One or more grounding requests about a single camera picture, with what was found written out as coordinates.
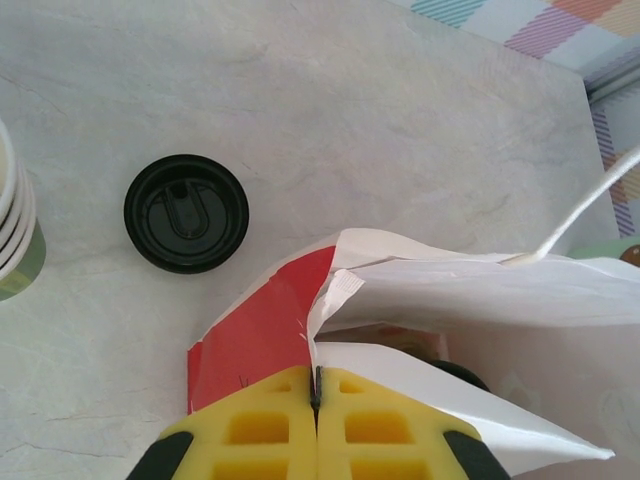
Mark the mint green jar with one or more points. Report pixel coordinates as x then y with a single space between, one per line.
600 252

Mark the white red paper gift bag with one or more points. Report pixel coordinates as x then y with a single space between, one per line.
450 300

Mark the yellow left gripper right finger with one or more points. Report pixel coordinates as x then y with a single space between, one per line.
375 430

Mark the black plastic cup lid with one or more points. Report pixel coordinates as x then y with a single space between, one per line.
462 375
185 215

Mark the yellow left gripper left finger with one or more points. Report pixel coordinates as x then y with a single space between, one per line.
260 430

